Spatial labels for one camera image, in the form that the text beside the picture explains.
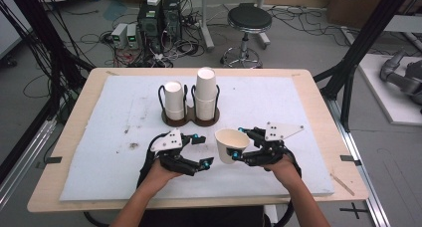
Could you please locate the person's right hand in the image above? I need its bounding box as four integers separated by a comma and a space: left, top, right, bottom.
263, 152, 303, 189

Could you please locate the white foam mat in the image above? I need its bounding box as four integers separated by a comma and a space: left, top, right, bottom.
59, 75, 334, 202

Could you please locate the grey desk leg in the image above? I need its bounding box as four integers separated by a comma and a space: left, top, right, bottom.
256, 0, 272, 51
198, 0, 216, 53

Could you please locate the grey power supply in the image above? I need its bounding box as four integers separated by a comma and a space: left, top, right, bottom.
110, 23, 129, 50
125, 23, 140, 50

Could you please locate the black round stool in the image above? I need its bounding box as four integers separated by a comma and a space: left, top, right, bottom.
220, 2, 274, 70

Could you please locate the white paper cup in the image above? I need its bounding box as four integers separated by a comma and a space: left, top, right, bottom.
214, 128, 251, 165

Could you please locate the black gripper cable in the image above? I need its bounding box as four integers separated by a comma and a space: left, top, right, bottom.
83, 131, 168, 227
271, 146, 304, 227

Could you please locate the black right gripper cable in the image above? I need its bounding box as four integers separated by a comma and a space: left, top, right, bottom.
271, 146, 304, 227

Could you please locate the tangle of floor cables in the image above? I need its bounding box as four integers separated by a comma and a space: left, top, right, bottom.
74, 0, 207, 69

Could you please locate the thin wooden stick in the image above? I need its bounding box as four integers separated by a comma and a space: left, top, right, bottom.
331, 174, 356, 197

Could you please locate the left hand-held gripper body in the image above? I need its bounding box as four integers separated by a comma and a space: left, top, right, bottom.
147, 127, 202, 177

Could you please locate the dark wire cup holder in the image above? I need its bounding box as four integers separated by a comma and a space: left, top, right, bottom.
157, 84, 222, 128

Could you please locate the light wooden table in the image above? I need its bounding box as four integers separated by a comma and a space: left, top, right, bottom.
27, 67, 370, 214

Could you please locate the aluminium floor rail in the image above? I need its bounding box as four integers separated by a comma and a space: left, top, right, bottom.
0, 117, 58, 210
325, 97, 392, 227

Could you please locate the person's black clothing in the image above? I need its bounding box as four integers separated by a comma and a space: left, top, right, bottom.
138, 205, 272, 227

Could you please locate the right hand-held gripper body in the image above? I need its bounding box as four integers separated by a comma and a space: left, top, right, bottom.
241, 121, 306, 169

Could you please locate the tall stack of white cups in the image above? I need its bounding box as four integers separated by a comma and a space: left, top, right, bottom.
194, 67, 219, 121

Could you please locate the short stack of white cups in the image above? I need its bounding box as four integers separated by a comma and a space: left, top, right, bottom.
164, 81, 187, 122

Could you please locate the white platform board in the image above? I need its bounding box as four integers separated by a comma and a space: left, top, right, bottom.
357, 53, 422, 127

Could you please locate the person's left hand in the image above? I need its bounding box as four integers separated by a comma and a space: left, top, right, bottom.
144, 158, 184, 192

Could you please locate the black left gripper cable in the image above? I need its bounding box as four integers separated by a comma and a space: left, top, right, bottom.
83, 131, 168, 227

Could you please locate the brown cardboard box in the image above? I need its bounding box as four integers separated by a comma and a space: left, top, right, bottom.
325, 0, 388, 30

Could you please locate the black metal frame post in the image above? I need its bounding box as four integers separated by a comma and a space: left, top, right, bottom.
313, 0, 416, 132
5, 0, 96, 121

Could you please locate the black computer tower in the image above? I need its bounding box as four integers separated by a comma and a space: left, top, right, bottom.
136, 1, 165, 54
162, 0, 183, 44

